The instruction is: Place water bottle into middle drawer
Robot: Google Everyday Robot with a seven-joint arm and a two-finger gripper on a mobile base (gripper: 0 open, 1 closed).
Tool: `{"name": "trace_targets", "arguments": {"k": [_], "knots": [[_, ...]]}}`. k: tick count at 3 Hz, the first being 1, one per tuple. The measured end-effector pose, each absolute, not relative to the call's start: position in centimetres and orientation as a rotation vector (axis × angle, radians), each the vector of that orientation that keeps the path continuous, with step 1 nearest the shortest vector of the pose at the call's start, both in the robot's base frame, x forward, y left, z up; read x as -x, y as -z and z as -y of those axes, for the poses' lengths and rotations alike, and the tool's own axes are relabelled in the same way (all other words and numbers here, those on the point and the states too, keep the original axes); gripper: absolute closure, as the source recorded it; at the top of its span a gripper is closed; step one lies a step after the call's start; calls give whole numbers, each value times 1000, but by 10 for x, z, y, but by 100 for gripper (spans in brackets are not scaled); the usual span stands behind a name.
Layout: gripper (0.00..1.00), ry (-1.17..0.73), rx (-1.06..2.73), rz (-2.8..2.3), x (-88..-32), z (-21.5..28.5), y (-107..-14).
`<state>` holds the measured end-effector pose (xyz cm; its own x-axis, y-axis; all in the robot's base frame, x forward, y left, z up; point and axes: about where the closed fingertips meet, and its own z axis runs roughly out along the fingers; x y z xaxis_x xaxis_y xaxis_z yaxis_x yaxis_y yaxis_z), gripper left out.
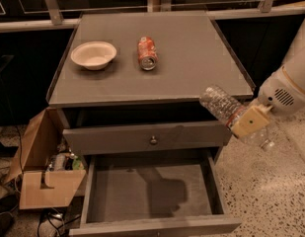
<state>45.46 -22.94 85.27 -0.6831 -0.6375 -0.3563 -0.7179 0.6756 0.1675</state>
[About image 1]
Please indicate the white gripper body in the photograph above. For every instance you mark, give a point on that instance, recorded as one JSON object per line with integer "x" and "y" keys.
{"x": 279, "y": 91}

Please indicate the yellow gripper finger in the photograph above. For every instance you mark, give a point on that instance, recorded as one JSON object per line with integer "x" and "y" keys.
{"x": 250, "y": 120}

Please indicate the clear plastic water bottle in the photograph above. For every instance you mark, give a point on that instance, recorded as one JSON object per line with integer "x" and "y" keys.
{"x": 226, "y": 108}

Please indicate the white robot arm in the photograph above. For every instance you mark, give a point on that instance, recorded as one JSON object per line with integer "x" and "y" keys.
{"x": 294, "y": 59}

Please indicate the grey top drawer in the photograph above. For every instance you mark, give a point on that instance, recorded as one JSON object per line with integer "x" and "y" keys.
{"x": 146, "y": 137}

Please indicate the grey drawer cabinet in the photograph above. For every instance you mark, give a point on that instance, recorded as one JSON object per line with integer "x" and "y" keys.
{"x": 191, "y": 56}

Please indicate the grey open middle drawer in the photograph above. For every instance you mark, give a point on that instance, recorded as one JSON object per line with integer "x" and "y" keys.
{"x": 154, "y": 194}

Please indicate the orange soda can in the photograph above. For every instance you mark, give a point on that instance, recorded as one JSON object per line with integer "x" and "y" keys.
{"x": 147, "y": 56}

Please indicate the metal railing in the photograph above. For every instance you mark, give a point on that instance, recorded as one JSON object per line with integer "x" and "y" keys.
{"x": 29, "y": 15}

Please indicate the white paper bowl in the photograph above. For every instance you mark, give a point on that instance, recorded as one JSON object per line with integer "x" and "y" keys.
{"x": 93, "y": 55}

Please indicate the clutter inside cardboard box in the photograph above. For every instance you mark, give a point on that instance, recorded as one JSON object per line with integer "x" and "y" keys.
{"x": 64, "y": 159}

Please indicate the open cardboard box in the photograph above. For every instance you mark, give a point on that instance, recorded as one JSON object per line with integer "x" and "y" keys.
{"x": 40, "y": 188}

